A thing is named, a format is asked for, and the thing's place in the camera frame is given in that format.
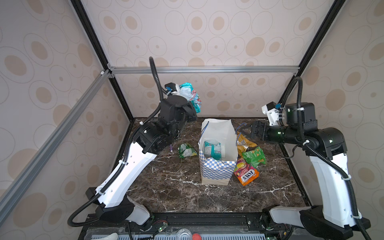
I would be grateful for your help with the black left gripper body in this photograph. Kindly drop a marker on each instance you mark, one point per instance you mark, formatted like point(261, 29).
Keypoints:
point(187, 113)

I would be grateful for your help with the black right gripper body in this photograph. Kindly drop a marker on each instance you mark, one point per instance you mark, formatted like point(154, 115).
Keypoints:
point(265, 132)

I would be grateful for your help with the yellow snack bag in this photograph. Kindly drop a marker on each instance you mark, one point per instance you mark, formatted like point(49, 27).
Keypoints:
point(244, 145)

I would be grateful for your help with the teal white snack pack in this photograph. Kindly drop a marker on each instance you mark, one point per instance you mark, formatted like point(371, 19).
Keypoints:
point(187, 91)

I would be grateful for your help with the green corn snack bag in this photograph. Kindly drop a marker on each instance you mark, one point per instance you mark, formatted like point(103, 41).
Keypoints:
point(255, 157)

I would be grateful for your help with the green white small snack pack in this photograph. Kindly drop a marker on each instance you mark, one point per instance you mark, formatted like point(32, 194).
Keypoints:
point(186, 150)

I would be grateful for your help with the blue checkered paper bag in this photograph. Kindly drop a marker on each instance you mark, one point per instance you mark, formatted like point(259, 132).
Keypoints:
point(215, 172)

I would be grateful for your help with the orange Foxs candy bag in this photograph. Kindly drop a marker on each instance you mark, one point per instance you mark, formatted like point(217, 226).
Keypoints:
point(244, 172)

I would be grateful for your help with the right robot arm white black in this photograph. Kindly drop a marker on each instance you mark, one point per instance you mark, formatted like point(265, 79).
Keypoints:
point(338, 217)

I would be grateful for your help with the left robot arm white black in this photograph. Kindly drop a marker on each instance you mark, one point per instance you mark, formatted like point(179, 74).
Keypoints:
point(113, 204)

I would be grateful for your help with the teal snack pack in bag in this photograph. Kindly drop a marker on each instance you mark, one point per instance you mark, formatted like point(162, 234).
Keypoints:
point(213, 151)

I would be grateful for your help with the clear plastic cup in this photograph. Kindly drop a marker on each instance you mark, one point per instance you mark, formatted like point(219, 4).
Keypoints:
point(184, 234)

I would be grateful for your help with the red emergency button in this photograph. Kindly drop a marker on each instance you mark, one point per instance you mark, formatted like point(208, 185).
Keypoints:
point(196, 237)

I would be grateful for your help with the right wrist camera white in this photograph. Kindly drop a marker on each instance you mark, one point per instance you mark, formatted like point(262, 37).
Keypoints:
point(273, 113)

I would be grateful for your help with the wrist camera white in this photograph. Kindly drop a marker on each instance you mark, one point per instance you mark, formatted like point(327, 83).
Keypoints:
point(172, 89)
point(273, 113)

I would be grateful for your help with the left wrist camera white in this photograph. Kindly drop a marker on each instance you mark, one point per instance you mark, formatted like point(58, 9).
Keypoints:
point(172, 89)

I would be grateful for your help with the aluminium rail back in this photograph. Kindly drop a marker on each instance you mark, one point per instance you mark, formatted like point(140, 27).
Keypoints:
point(206, 70)

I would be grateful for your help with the aluminium rail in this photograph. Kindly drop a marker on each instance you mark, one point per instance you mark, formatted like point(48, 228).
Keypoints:
point(24, 180)
point(206, 70)

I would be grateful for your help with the black corner frame post right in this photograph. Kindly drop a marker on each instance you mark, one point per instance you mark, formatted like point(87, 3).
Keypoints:
point(313, 46)

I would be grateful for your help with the black corner frame post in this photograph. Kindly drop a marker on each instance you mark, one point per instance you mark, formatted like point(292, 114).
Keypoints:
point(98, 49)
point(313, 46)

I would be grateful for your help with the black corner frame post left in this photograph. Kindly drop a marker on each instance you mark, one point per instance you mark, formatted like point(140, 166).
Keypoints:
point(98, 49)

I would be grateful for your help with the aluminium rail left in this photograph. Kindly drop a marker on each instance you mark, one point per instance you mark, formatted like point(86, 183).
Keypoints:
point(24, 180)

